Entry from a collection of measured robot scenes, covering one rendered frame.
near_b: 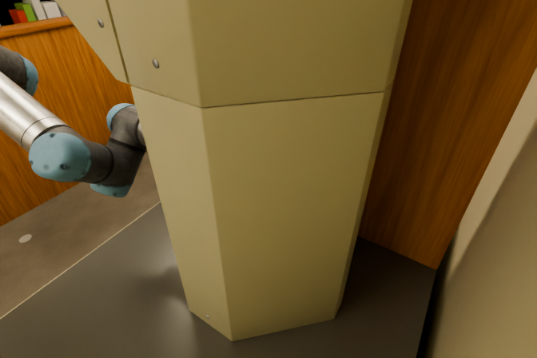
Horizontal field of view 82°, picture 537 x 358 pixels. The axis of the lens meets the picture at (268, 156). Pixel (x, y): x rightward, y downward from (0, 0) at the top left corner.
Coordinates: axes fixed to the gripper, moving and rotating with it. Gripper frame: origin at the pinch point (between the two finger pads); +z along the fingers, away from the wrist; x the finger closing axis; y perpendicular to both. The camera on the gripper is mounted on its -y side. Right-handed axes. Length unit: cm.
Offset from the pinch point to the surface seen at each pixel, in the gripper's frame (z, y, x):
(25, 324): -32, -27, -33
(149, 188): -156, -114, 70
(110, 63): -7.6, 21.3, -14.2
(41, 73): -202, -26, 50
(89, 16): -8.8, 26.3, -14.2
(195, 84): 5.7, 21.0, -14.3
